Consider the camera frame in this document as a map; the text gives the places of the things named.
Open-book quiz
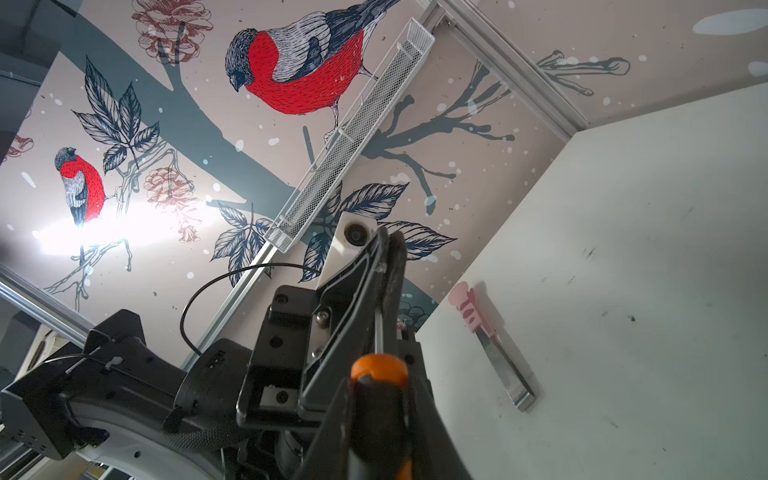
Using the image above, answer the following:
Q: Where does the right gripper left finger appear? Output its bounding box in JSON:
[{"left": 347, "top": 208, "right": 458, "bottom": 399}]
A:
[{"left": 293, "top": 379, "right": 354, "bottom": 480}]

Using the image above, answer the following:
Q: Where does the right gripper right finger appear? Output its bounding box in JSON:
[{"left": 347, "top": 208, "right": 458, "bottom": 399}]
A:
[{"left": 407, "top": 341, "right": 471, "bottom": 480}]

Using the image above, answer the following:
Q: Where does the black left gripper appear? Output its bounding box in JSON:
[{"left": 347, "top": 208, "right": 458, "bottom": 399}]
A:
[{"left": 236, "top": 227, "right": 407, "bottom": 432}]

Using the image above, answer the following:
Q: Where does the orange black screwdriver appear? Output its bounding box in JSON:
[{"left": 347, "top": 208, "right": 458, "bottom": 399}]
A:
[{"left": 347, "top": 307, "right": 413, "bottom": 479}]

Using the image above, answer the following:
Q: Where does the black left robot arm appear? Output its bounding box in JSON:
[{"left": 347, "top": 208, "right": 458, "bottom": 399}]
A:
[{"left": 1, "top": 229, "right": 410, "bottom": 479}]

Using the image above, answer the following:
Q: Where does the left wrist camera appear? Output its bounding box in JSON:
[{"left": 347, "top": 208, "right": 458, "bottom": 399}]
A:
[{"left": 318, "top": 212, "right": 378, "bottom": 286}]

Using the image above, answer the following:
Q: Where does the pink handled knife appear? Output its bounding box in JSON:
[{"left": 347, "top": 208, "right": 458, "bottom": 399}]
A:
[{"left": 447, "top": 282, "right": 537, "bottom": 412}]

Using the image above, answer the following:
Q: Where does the white wire mesh shelf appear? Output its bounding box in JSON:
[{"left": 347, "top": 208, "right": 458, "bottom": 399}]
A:
[{"left": 265, "top": 18, "right": 435, "bottom": 253}]

